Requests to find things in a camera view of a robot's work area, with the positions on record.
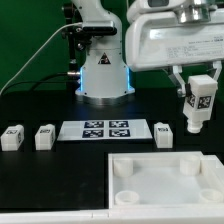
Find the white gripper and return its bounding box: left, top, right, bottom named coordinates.
left=125, top=13, right=224, bottom=97

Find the white square tabletop part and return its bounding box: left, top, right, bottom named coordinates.
left=108, top=152, right=224, bottom=209

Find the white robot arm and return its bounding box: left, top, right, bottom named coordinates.
left=71, top=0, right=224, bottom=104

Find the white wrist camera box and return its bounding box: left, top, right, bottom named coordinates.
left=127, top=0, right=183, bottom=23

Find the white obstacle bracket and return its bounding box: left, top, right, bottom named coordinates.
left=201, top=155, right=224, bottom=179

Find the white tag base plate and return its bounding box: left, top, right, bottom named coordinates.
left=58, top=119, right=152, bottom=141

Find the black camera stand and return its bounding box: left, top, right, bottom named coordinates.
left=62, top=3, right=82, bottom=92

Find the black cable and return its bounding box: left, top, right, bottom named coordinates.
left=0, top=72, right=70, bottom=98

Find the white cable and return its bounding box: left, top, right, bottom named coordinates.
left=0, top=21, right=83, bottom=96

